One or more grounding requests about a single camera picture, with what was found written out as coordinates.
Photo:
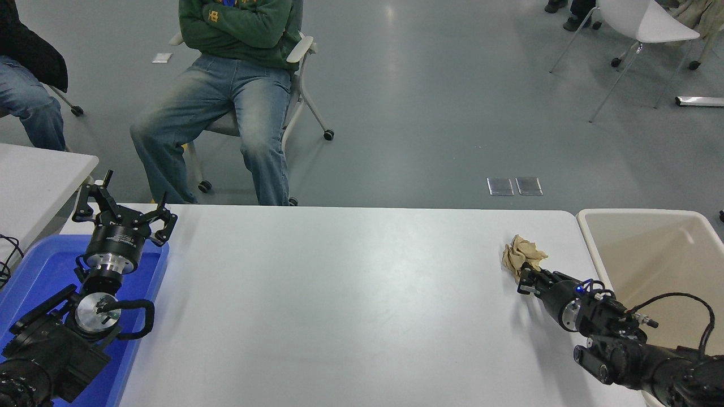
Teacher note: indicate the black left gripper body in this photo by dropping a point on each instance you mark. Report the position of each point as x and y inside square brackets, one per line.
[117, 239]

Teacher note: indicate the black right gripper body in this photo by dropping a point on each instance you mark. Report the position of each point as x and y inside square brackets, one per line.
[560, 299]

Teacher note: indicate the tan paper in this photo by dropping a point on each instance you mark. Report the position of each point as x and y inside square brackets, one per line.
[520, 251]

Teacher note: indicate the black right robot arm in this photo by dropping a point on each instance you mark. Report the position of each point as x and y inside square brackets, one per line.
[633, 356]

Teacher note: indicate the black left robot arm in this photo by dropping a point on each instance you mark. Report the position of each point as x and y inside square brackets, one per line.
[51, 350]

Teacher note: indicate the white side table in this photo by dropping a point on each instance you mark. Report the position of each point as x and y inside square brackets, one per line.
[34, 181]

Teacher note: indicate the blue plastic tray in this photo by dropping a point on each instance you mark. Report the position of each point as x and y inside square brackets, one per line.
[39, 265]

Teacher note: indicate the silver floor plate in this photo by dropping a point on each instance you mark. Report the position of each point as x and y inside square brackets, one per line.
[529, 185]
[500, 186]

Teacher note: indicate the grey rolling chair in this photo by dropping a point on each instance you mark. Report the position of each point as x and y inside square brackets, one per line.
[74, 109]

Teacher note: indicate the large pale plastic bin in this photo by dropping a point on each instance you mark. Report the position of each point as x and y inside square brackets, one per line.
[650, 254]

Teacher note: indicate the person at picture edge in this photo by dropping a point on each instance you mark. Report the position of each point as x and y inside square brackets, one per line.
[28, 107]

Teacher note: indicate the seated person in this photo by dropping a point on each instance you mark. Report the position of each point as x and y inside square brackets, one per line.
[243, 28]

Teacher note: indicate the grey office chair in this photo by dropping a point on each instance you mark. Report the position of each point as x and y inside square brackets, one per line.
[298, 50]

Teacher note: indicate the silver metal bar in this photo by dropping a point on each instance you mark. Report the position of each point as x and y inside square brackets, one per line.
[701, 100]

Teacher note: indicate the standing person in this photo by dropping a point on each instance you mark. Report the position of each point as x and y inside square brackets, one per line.
[577, 20]

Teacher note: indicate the white plastic chair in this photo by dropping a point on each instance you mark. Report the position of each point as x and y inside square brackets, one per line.
[650, 20]

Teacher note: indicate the beige cloth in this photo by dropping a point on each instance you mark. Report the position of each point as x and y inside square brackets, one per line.
[704, 14]

